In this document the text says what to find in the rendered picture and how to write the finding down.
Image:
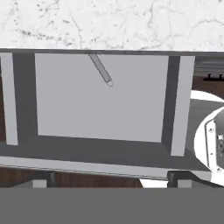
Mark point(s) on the white round object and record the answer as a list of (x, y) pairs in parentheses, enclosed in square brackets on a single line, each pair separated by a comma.
[(201, 143)]

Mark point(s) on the grey open drawer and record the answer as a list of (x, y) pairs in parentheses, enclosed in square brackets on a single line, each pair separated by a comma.
[(99, 110)]

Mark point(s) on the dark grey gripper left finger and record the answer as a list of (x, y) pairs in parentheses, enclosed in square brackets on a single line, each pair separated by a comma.
[(51, 179)]

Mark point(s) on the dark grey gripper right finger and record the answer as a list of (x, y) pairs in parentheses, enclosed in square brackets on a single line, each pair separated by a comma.
[(171, 180)]

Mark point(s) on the grey peeler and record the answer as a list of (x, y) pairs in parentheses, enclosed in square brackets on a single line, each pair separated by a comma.
[(102, 71)]

